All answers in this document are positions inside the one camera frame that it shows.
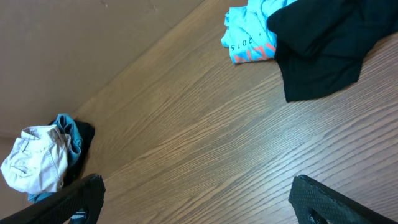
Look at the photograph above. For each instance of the folded light blue jeans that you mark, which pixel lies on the folded light blue jeans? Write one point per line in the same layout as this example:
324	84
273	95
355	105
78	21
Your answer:
54	153

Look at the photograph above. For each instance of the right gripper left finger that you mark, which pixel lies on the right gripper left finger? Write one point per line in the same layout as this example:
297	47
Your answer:
86	193

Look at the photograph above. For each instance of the crumpled black t-shirt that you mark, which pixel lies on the crumpled black t-shirt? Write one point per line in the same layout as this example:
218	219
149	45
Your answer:
321	44

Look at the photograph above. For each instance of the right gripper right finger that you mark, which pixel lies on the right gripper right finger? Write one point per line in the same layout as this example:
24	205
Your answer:
315	203

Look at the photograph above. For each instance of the beige khaki shorts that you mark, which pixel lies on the beige khaki shorts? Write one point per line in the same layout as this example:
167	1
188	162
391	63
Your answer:
38	160

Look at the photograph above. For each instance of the crumpled light blue t-shirt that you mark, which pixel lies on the crumpled light blue t-shirt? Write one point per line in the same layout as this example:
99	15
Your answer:
247	35

